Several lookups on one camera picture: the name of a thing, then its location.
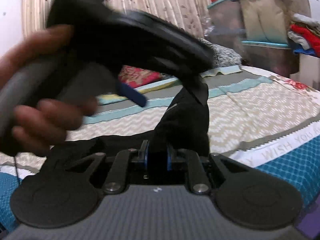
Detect black pants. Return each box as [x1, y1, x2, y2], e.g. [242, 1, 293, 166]
[49, 83, 211, 160]

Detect beige cloth bag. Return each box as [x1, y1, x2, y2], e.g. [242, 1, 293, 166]
[240, 0, 311, 44]

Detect patterned blue white bedsheet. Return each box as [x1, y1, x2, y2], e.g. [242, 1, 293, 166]
[1, 66, 319, 239]

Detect pile of folded clothes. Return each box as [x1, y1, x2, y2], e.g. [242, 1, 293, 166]
[287, 14, 319, 57]

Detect beige floral curtain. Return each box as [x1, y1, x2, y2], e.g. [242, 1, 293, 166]
[22, 0, 211, 37]

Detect left hand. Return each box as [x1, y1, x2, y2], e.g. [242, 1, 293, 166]
[1, 24, 98, 157]

